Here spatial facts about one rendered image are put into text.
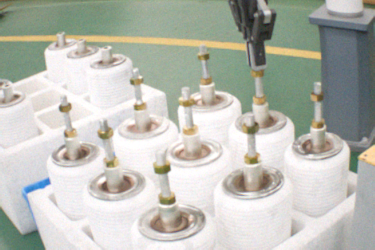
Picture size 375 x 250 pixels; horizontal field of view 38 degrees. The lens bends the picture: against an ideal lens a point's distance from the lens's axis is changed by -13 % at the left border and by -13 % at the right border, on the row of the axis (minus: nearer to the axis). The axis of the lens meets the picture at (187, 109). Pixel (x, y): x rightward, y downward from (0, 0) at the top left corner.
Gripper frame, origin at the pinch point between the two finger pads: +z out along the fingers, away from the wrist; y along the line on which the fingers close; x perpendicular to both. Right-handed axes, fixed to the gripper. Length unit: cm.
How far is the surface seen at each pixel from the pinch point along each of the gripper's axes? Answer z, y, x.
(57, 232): 18.5, -3.7, 32.4
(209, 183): 12.4, -8.9, 10.8
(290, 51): 35, 97, -47
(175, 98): 35, 77, -4
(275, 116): 9.9, 0.4, -2.3
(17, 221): 31, 23, 43
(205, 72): 5.2, 10.6, 4.5
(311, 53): 35, 92, -53
